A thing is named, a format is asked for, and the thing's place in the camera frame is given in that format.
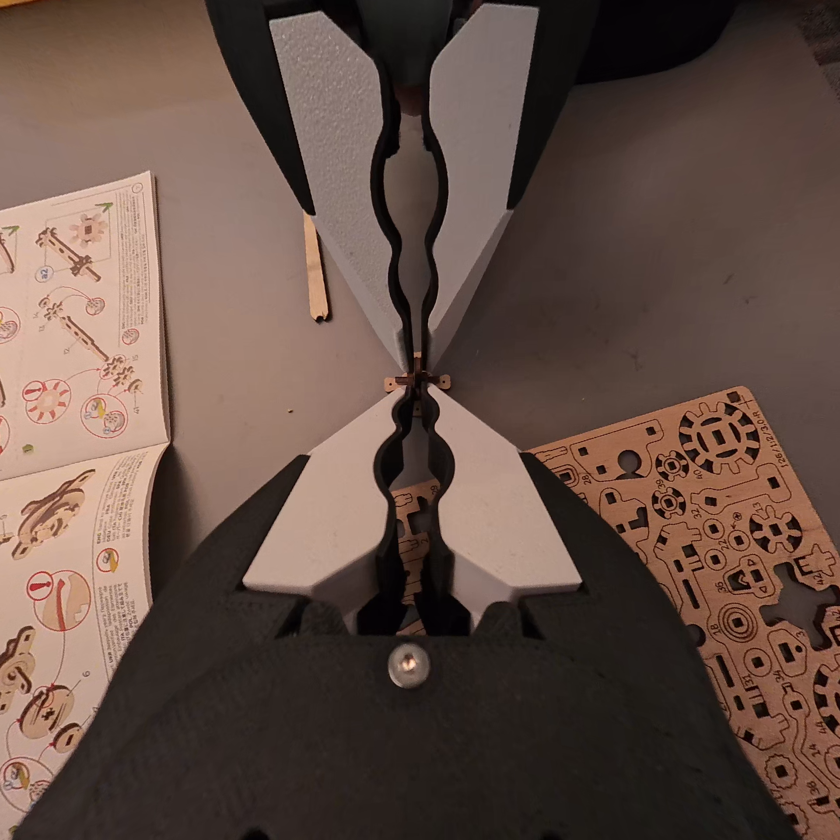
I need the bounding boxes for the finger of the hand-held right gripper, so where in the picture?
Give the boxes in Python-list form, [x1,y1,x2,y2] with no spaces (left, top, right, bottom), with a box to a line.
[419,2,541,371]
[269,0,417,371]

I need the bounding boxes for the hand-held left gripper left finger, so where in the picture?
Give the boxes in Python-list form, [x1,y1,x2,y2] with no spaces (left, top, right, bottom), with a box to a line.
[243,387,414,636]

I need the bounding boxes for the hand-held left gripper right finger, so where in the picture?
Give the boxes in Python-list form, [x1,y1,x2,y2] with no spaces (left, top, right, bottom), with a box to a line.
[417,386,582,636]

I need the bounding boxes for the small wooden cross-shaped part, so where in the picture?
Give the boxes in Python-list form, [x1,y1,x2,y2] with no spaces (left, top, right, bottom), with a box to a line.
[382,353,455,417]

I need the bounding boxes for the laser-cut wooden parts sheet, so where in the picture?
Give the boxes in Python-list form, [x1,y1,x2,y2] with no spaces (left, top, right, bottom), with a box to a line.
[392,386,840,840]

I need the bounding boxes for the flat wooden stick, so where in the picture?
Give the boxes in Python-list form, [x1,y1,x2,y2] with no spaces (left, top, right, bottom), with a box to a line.
[304,211,332,324]

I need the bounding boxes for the black rounded object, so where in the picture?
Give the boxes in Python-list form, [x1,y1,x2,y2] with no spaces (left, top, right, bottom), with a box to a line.
[572,0,840,88]

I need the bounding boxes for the illustrated instruction booklet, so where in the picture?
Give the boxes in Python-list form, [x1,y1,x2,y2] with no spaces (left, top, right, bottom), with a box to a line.
[0,172,173,837]

